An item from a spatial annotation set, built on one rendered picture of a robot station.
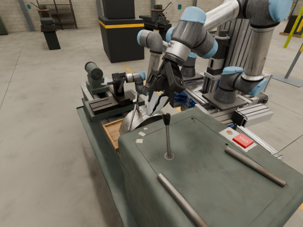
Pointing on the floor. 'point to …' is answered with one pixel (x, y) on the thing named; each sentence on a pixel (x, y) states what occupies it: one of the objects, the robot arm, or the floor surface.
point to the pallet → (292, 27)
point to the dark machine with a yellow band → (121, 31)
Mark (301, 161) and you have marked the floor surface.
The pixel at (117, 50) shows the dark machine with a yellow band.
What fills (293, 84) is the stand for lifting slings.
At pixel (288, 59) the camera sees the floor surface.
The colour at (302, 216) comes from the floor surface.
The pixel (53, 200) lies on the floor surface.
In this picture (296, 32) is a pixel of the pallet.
